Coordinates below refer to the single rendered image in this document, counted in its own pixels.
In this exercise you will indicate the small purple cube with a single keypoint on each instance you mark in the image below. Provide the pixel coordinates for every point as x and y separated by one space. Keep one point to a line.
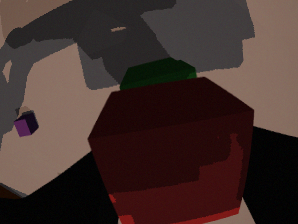
26 124

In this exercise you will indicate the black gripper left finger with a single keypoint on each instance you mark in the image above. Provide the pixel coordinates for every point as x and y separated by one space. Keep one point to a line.
77 196

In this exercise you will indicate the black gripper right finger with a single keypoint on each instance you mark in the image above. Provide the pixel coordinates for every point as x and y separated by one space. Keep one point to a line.
271 188

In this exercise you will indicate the green block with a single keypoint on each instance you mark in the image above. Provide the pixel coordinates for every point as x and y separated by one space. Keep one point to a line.
157 74
146 65

